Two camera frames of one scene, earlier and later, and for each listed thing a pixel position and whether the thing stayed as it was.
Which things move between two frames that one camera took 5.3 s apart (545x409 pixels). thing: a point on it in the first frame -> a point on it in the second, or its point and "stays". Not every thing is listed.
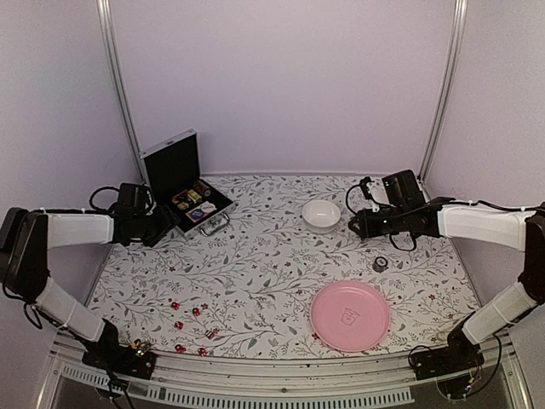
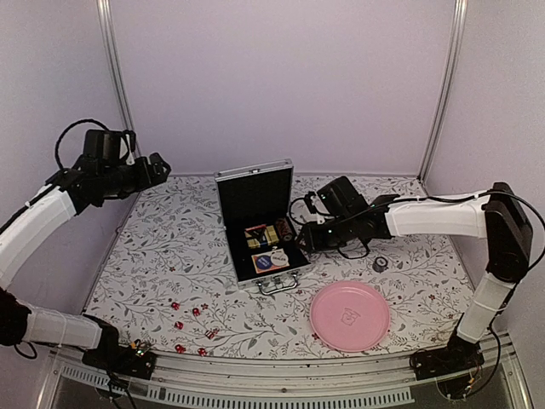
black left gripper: x=168 y=219 -> x=146 y=179
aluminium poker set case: x=171 y=170 -> x=265 y=244
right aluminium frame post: x=459 y=24 stays
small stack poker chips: x=380 y=264 stays
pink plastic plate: x=349 y=316 stays
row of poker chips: x=202 y=187 -> x=284 y=229
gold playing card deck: x=193 y=196 -> x=271 y=237
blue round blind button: x=197 y=215 -> x=264 y=262
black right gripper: x=367 y=229 -> x=312 y=242
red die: x=180 y=348 stays
